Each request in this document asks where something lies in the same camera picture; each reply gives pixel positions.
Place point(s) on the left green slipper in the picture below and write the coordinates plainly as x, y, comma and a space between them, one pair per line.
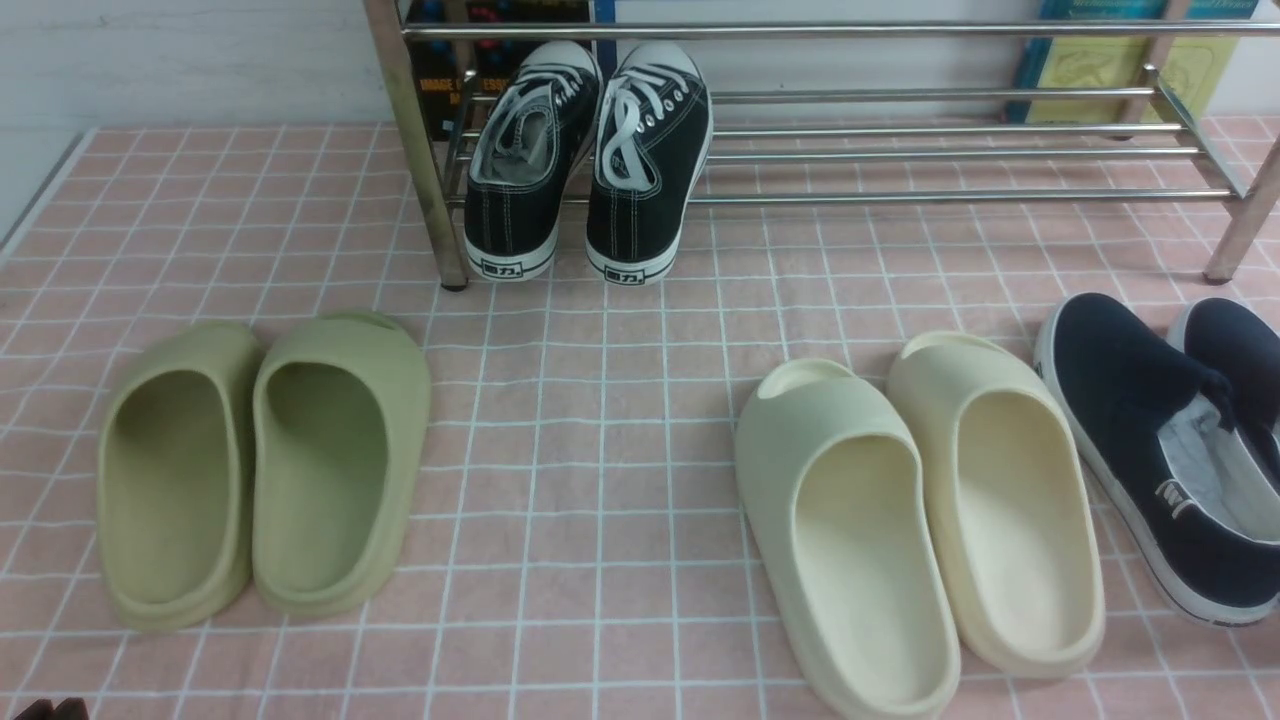
174, 488

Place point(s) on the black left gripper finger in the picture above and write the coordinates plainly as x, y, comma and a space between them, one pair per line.
45, 709

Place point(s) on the green slipper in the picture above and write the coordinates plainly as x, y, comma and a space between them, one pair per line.
341, 408
174, 488

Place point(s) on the right cream slipper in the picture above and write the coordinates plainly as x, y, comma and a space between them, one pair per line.
1006, 504

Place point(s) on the right green slipper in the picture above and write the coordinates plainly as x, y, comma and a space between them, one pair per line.
341, 408

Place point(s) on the metal shoe rack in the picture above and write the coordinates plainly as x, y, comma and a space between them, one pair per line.
1151, 108

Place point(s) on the cream slipper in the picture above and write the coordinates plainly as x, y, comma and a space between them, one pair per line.
1006, 504
831, 481

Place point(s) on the left cream slipper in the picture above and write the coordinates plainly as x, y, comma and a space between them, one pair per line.
831, 481

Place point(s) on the right black canvas sneaker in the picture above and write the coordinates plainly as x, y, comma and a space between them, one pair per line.
653, 135

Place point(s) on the blue yellow box behind rack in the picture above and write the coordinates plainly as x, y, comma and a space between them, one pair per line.
1193, 69

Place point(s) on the left black canvas sneaker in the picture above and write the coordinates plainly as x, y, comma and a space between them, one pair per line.
534, 136

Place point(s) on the dark box behind rack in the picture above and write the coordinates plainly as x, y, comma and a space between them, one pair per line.
494, 60

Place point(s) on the navy slip-on shoe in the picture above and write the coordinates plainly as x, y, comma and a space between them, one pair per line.
1159, 431
1228, 338

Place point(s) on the black canvas sneaker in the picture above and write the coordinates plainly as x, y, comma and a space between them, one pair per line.
534, 136
653, 135

